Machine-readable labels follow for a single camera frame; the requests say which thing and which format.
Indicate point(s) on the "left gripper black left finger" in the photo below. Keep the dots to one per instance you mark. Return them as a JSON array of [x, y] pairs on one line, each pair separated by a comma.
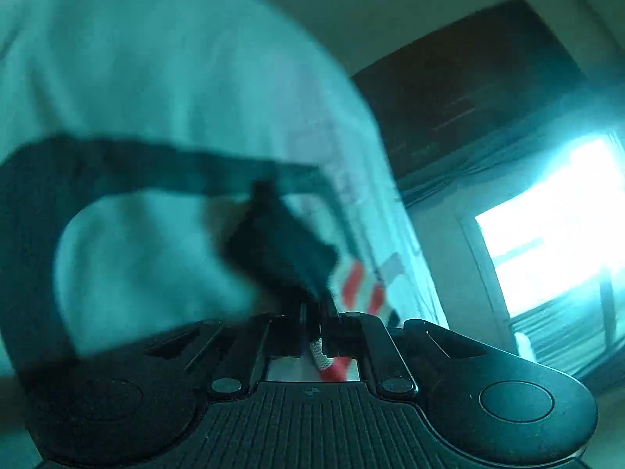
[[232, 358]]

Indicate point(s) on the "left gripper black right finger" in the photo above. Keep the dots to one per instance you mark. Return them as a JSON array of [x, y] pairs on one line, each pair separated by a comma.
[[401, 361]]

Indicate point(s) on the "red black white striped garment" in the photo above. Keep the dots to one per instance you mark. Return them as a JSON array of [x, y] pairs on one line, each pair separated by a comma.
[[289, 242]]

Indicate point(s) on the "white object on windowsill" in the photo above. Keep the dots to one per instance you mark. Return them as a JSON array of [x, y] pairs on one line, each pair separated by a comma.
[[524, 347]]

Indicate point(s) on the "teal curtain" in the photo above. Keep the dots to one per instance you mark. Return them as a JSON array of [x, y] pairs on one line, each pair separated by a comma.
[[581, 113]]

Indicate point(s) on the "white patterned bed quilt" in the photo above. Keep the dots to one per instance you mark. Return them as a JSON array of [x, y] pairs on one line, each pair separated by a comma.
[[132, 133]]

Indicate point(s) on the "dark wooden wardrobe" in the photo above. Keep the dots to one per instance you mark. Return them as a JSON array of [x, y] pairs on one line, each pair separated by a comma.
[[455, 85]]

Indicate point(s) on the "bright window with frame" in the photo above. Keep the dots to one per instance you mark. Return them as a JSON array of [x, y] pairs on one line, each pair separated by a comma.
[[536, 243]]

